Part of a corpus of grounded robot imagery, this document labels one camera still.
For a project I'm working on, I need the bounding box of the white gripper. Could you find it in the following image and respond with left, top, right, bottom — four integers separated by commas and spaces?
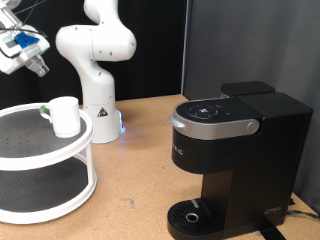
0, 39, 51, 78

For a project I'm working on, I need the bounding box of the white mug green-taped handle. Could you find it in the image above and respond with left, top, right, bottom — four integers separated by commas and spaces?
39, 96, 82, 139

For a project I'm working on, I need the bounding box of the black Keurig coffee machine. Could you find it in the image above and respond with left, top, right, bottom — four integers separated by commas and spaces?
166, 91, 314, 240

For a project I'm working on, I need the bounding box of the white two-tier turntable shelf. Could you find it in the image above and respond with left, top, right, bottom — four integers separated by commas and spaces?
0, 102, 98, 225

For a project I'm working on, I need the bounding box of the black backdrop curtain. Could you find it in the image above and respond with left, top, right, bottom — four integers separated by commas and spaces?
0, 0, 188, 111

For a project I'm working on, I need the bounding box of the clear water reservoir black lid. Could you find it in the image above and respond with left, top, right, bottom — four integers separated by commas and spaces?
219, 80, 276, 99

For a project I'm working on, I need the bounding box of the grey partition panel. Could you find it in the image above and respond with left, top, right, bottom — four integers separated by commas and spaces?
182, 0, 320, 214

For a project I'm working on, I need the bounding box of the black tape strip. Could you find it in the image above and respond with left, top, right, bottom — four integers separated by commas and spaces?
254, 218, 288, 240

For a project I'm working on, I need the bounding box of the blue camera mount bracket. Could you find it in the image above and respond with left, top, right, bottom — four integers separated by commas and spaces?
14, 31, 41, 50

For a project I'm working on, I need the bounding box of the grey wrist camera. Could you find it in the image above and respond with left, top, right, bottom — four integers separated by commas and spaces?
0, 31, 26, 58

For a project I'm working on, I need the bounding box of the coffee machine power cable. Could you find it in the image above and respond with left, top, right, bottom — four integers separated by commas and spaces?
286, 209, 320, 221

